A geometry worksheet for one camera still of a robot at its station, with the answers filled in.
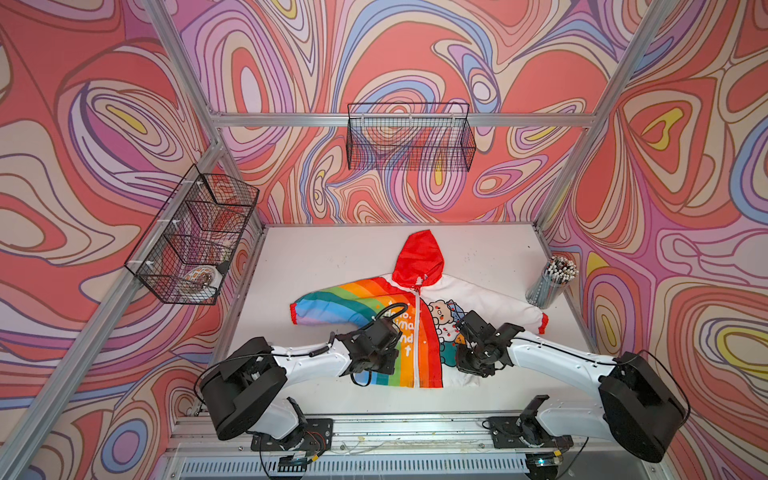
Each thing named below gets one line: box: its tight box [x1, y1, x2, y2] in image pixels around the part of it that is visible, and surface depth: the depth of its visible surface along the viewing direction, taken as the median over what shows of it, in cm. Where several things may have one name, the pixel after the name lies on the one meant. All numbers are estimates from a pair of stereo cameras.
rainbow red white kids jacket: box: [290, 230, 549, 388], surface depth 95 cm
